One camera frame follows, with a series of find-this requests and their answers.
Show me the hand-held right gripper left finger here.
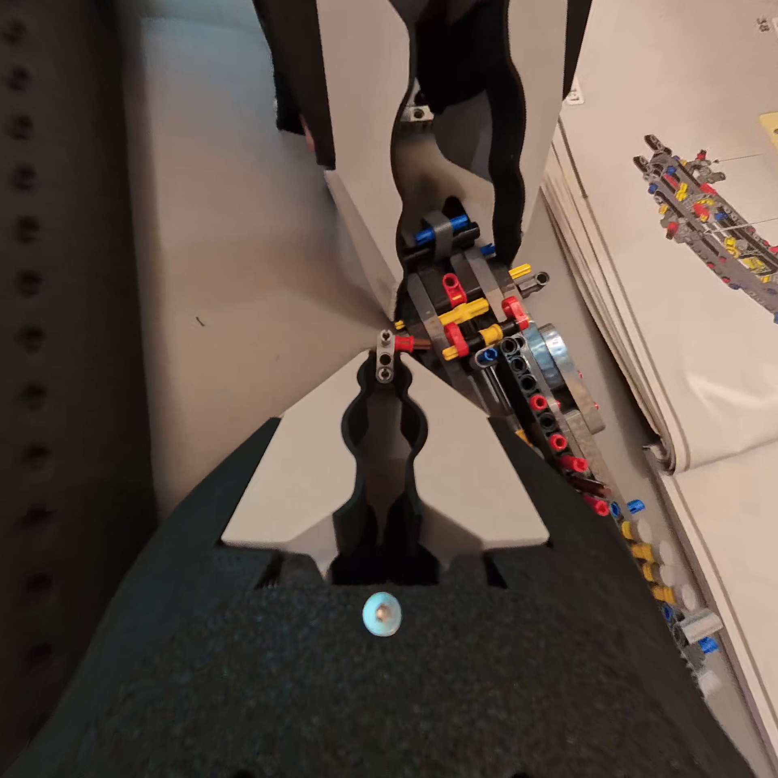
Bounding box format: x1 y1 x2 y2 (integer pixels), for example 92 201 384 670
220 350 390 569

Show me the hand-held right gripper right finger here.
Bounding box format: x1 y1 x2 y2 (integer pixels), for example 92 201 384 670
394 351 552 570

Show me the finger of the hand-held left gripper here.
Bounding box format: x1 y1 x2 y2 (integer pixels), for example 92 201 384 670
485 0 594 260
315 0 417 321

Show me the grey lego chassis assembly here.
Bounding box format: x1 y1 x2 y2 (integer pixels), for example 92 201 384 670
392 194 724 694

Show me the grey lego connector red pin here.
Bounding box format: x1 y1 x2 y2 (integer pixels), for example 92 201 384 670
376 330 432 384

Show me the open instruction booklet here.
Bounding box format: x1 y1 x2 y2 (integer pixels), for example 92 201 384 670
541 0 778 767

